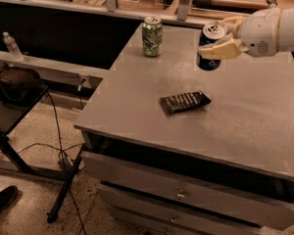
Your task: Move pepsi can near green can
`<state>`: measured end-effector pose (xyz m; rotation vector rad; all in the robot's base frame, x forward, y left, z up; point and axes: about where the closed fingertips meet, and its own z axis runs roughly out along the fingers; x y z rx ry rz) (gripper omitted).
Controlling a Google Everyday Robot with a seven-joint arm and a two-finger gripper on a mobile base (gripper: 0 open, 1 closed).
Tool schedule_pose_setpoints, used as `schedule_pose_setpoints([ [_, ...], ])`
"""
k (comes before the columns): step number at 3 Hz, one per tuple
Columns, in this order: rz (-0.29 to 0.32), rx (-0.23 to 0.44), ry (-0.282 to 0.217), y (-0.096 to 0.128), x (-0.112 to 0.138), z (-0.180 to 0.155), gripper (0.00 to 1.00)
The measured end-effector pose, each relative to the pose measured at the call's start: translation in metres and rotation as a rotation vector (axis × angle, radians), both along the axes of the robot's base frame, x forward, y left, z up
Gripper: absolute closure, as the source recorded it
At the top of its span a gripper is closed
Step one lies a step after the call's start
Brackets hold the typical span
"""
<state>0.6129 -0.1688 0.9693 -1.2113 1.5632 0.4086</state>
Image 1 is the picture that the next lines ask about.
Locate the grey drawer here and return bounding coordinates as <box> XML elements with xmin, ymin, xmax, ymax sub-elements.
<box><xmin>97</xmin><ymin>184</ymin><xmax>263</xmax><ymax>235</ymax></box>
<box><xmin>82</xmin><ymin>152</ymin><xmax>294</xmax><ymax>230</ymax></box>
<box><xmin>108</xmin><ymin>205</ymin><xmax>200</xmax><ymax>235</ymax></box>

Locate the grey middle drawer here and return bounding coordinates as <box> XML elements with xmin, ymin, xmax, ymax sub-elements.
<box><xmin>97</xmin><ymin>184</ymin><xmax>263</xmax><ymax>235</ymax></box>

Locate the blue pepsi can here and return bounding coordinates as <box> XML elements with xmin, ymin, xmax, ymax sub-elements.
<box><xmin>197</xmin><ymin>21</ymin><xmax>227</xmax><ymax>71</ymax></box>

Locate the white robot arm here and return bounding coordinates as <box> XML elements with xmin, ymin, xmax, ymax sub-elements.
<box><xmin>197</xmin><ymin>7</ymin><xmax>294</xmax><ymax>60</ymax></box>

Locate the grey bottom drawer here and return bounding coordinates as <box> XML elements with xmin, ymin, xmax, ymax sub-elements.
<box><xmin>108</xmin><ymin>205</ymin><xmax>200</xmax><ymax>235</ymax></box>

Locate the clear plastic water bottle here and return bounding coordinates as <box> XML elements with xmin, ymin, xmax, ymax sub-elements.
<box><xmin>3</xmin><ymin>31</ymin><xmax>24</xmax><ymax>61</ymax></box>

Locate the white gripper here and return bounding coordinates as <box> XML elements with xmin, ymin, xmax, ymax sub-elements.
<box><xmin>197</xmin><ymin>7</ymin><xmax>281</xmax><ymax>60</ymax></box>

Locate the dark snack bar wrapper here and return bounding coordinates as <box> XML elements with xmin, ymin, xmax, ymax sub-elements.
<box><xmin>160</xmin><ymin>91</ymin><xmax>211</xmax><ymax>116</ymax></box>

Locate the grey metal ledge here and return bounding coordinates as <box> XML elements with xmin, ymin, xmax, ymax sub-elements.
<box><xmin>0</xmin><ymin>51</ymin><xmax>108</xmax><ymax>88</ymax></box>

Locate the grey top drawer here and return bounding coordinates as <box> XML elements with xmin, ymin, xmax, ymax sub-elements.
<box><xmin>82</xmin><ymin>152</ymin><xmax>294</xmax><ymax>230</ymax></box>

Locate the black side table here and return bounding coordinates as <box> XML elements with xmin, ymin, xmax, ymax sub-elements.
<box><xmin>0</xmin><ymin>85</ymin><xmax>85</xmax><ymax>223</ymax></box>

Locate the black power cable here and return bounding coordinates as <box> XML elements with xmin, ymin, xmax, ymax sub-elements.
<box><xmin>16</xmin><ymin>90</ymin><xmax>88</xmax><ymax>235</ymax></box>

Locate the black shoe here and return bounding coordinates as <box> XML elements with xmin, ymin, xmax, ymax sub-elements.
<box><xmin>0</xmin><ymin>185</ymin><xmax>19</xmax><ymax>212</ymax></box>

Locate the dark bag on table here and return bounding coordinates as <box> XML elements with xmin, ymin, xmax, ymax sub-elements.
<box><xmin>0</xmin><ymin>65</ymin><xmax>44</xmax><ymax>104</ymax></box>

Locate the green soda can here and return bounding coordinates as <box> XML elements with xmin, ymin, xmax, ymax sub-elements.
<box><xmin>142</xmin><ymin>17</ymin><xmax>163</xmax><ymax>57</ymax></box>

